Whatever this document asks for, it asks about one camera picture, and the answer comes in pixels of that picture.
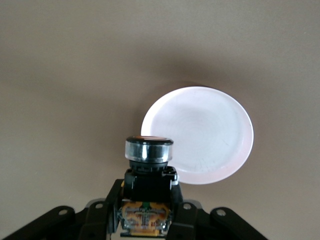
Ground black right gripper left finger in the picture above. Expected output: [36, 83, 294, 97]
[0, 178, 125, 240]

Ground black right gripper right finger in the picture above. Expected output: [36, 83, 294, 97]
[166, 184, 270, 240]

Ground orange push-button switch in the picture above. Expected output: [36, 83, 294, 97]
[119, 134, 181, 238]

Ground pink round plate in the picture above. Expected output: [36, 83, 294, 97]
[140, 86, 255, 186]

